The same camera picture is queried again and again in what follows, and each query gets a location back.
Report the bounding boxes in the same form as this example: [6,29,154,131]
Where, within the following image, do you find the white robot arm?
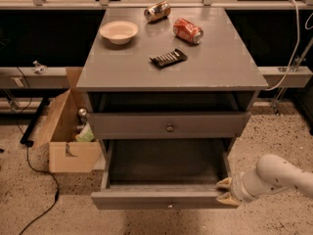
[216,154,313,206]

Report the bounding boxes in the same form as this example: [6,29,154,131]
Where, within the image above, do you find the silver metal bottle top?
[77,108,88,124]

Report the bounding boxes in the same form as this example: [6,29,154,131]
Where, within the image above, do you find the grey drawer cabinet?
[75,7,269,155]

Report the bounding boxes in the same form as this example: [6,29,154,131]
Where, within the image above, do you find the green white bottle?
[75,123,95,142]

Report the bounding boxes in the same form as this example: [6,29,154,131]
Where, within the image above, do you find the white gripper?
[216,172,256,207]

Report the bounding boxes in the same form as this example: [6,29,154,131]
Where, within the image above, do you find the black floor cable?
[0,39,61,235]

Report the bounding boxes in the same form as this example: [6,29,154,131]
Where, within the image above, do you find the white bowl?
[100,21,138,45]

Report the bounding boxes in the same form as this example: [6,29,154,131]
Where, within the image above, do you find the red soda can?
[173,18,203,44]

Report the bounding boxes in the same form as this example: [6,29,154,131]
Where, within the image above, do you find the black metal floor bar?
[20,97,50,148]

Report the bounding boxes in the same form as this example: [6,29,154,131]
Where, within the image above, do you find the white hanging cable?
[263,0,301,92]

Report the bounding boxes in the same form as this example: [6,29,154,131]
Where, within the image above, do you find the gold soda can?
[144,1,171,23]

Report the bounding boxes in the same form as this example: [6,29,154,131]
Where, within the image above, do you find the grey top drawer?
[88,112,250,139]

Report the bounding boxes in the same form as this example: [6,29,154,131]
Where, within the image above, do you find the small clear plastic object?
[33,61,47,74]

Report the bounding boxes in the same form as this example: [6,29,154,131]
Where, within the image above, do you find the grey drawer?
[91,138,230,210]
[88,112,250,139]

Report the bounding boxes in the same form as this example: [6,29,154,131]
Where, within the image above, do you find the cardboard box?
[33,68,106,173]

